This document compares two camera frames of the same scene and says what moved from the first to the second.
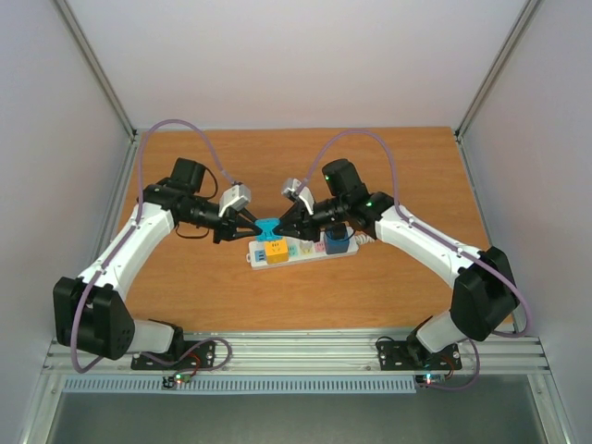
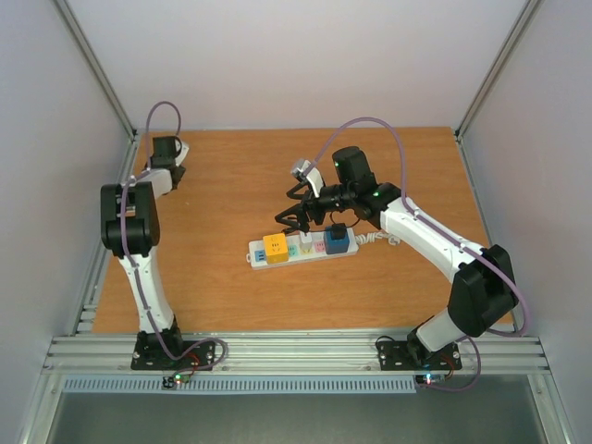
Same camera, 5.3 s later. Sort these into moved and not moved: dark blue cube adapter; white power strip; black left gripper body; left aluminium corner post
Moved: black left gripper body
Not moved: dark blue cube adapter; white power strip; left aluminium corner post
